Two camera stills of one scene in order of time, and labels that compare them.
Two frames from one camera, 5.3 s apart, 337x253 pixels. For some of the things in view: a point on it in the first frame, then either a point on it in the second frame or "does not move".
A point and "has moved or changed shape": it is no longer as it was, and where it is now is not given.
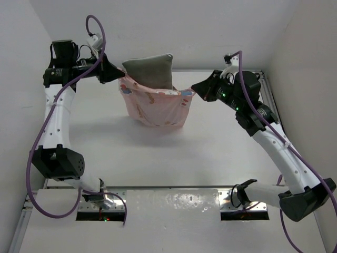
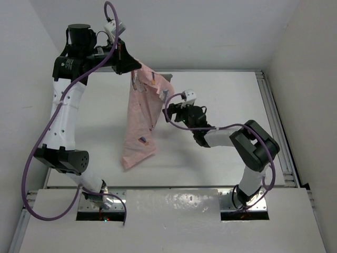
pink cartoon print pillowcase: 158,107 has moved or changed shape
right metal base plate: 229,201 does not move
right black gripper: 211,86 to 178,112
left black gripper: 106,72 to 122,62
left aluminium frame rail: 21,229 does not move
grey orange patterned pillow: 154,72 has moved or changed shape
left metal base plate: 119,198 does not move
